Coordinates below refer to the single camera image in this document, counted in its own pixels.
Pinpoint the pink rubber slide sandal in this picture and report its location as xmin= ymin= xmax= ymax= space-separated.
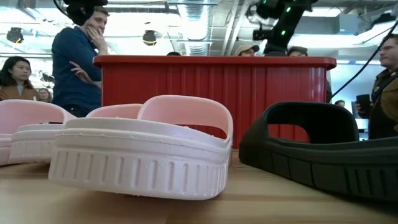
xmin=48 ymin=95 xmax=234 ymax=202
xmin=8 ymin=101 xmax=78 ymax=165
xmin=0 ymin=99 xmax=44 ymax=167
xmin=85 ymin=103 xmax=144 ymax=119

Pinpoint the black rubber slide sandal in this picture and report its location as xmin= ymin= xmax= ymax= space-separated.
xmin=238 ymin=101 xmax=398 ymax=203

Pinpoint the red plastic bin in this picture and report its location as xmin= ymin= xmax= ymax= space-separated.
xmin=93 ymin=55 xmax=338 ymax=149

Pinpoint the black ceiling spotlight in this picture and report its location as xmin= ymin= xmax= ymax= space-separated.
xmin=6 ymin=27 xmax=24 ymax=44
xmin=142 ymin=29 xmax=157 ymax=47

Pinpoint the black phone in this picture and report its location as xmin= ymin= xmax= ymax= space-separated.
xmin=356 ymin=94 xmax=372 ymax=115

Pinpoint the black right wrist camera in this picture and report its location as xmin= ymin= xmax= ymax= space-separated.
xmin=252 ymin=27 xmax=272 ymax=42

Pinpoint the grey rectangular air duct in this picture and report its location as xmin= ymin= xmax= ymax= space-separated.
xmin=306 ymin=14 xmax=340 ymax=35

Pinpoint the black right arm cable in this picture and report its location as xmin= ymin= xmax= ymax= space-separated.
xmin=328 ymin=21 xmax=398 ymax=101

